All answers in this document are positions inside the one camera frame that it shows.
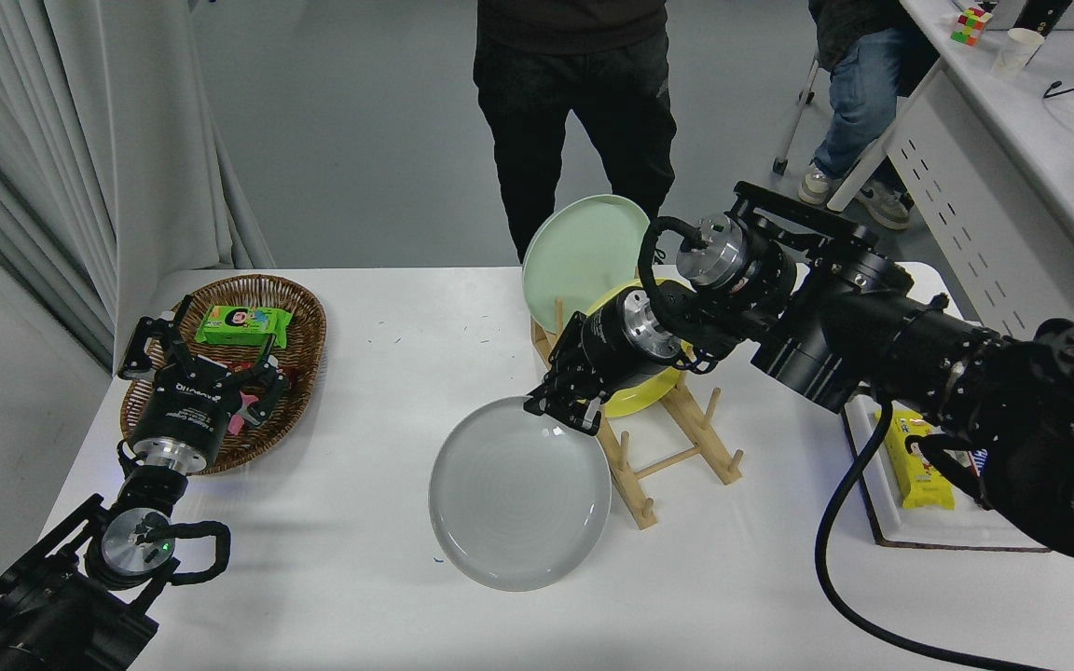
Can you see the white paper cup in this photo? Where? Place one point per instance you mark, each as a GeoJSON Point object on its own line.
{"type": "Point", "coordinates": [1017, 51]}

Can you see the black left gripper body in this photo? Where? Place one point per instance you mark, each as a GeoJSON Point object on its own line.
{"type": "Point", "coordinates": [185, 410]}

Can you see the seated person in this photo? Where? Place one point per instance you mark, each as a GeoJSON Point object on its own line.
{"type": "Point", "coordinates": [859, 102]}

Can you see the pink snack wrapper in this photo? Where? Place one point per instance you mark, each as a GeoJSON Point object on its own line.
{"type": "Point", "coordinates": [239, 424]}

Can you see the pale green plate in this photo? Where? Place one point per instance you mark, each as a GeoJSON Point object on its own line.
{"type": "Point", "coordinates": [579, 252]}

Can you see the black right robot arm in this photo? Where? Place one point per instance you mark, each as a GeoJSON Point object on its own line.
{"type": "Point", "coordinates": [873, 326]}

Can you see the white rectangular tray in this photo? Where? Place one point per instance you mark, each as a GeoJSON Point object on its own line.
{"type": "Point", "coordinates": [929, 527]}

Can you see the yellow snack bar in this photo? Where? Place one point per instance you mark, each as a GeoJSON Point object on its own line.
{"type": "Point", "coordinates": [919, 480]}

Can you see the wooden plate rack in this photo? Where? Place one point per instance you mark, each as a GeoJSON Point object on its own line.
{"type": "Point", "coordinates": [635, 485]}

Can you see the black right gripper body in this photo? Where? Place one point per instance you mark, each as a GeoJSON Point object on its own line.
{"type": "Point", "coordinates": [610, 349]}

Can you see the standing person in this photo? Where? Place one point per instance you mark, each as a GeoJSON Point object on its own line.
{"type": "Point", "coordinates": [574, 93]}

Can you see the brown wicker basket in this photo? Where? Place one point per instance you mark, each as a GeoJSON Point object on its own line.
{"type": "Point", "coordinates": [304, 326]}

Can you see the grey plate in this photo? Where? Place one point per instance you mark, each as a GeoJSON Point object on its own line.
{"type": "Point", "coordinates": [518, 503]}

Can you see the white desk with perforated panel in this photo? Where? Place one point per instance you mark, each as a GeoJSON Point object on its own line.
{"type": "Point", "coordinates": [1012, 140]}

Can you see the green snack pack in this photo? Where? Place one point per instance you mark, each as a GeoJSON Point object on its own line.
{"type": "Point", "coordinates": [243, 326]}

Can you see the yellow plate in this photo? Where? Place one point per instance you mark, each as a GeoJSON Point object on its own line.
{"type": "Point", "coordinates": [635, 403]}

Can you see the colourful puzzle cube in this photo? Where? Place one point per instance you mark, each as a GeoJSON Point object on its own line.
{"type": "Point", "coordinates": [970, 26]}

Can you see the white chair frame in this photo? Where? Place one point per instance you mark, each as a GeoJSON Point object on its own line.
{"type": "Point", "coordinates": [796, 116]}

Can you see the grey curtain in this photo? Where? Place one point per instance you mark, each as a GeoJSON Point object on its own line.
{"type": "Point", "coordinates": [80, 140]}

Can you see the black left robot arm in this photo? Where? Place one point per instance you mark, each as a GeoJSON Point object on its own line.
{"type": "Point", "coordinates": [52, 615]}

